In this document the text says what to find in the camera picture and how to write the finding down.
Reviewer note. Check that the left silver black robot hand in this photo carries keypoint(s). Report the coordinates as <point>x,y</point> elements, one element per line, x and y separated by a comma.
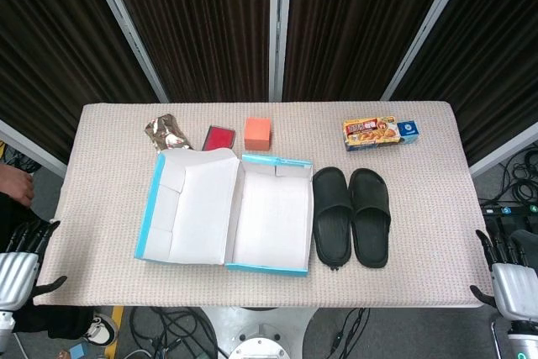
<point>19,275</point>

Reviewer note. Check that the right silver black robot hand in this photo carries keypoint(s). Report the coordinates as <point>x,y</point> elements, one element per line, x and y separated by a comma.
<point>515,287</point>

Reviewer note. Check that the black rubber slipper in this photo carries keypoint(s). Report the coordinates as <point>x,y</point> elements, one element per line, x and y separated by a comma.
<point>370,195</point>
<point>332,191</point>

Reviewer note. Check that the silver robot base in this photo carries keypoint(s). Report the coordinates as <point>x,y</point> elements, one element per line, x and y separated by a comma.
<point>258,342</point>

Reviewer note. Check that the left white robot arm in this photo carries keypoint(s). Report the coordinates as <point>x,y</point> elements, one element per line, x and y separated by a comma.
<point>5,334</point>

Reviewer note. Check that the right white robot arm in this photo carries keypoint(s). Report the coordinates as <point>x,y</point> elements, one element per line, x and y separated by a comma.
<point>521,340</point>

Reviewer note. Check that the blue snack package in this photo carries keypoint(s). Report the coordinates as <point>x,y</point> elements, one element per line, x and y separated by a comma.
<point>407,130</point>

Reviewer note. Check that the yellow curry box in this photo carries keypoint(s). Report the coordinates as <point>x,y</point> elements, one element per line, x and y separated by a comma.
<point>370,132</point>

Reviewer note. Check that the light blue shoe box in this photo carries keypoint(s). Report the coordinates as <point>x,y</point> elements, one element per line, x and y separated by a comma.
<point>269,216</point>

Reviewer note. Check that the black power strip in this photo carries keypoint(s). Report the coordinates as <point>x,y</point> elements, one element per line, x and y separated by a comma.
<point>508,209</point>

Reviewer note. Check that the bystander person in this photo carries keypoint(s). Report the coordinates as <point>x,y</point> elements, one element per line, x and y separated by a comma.
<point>14,184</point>

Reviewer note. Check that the black white sneaker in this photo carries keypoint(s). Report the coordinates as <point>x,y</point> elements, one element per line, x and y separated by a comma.
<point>101,329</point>

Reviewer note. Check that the beige waffle tablecloth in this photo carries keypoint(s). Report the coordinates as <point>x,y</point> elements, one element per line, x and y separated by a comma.
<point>420,228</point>

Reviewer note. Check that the brown snack wrapper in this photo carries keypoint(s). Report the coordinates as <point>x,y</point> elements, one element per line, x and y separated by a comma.
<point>166,132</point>

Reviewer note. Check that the dark brown partition panel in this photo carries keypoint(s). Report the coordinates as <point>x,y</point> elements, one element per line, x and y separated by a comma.
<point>202,27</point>
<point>50,48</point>
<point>357,27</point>
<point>496,60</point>

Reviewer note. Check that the red ink pad case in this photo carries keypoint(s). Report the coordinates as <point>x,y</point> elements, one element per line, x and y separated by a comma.
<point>218,138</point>

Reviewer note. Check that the orange block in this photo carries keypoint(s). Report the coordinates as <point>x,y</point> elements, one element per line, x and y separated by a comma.
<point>257,134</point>

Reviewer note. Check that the white partition frame post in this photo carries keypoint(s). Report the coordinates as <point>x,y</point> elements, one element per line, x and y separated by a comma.
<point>279,27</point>
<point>504,153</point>
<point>126,27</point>
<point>29,146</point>
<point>428,27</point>

